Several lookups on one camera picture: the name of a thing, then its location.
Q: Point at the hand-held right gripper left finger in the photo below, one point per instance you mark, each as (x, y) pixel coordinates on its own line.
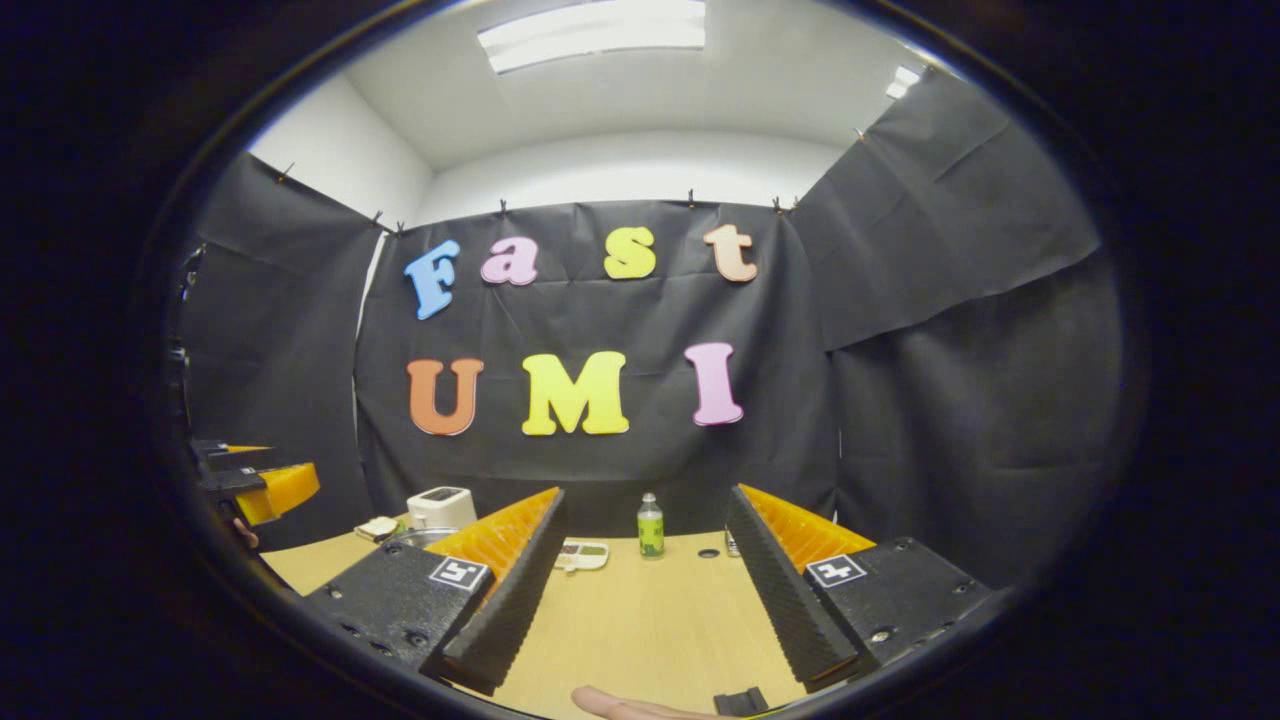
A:
(515, 600)

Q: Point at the white toaster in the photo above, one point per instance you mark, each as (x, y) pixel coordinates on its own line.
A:
(440, 510)

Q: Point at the large ceiling light panel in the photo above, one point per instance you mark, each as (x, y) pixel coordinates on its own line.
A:
(592, 35)

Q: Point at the green label drink bottle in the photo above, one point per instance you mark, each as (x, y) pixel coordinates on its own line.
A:
(651, 535)

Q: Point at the small ceiling light panel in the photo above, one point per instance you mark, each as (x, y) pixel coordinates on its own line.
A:
(903, 82)

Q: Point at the white divided dish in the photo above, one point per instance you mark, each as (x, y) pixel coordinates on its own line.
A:
(585, 555)

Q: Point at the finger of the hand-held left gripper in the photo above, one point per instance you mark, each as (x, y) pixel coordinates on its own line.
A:
(285, 488)
(225, 458)

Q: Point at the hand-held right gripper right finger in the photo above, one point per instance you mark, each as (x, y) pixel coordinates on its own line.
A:
(780, 600)

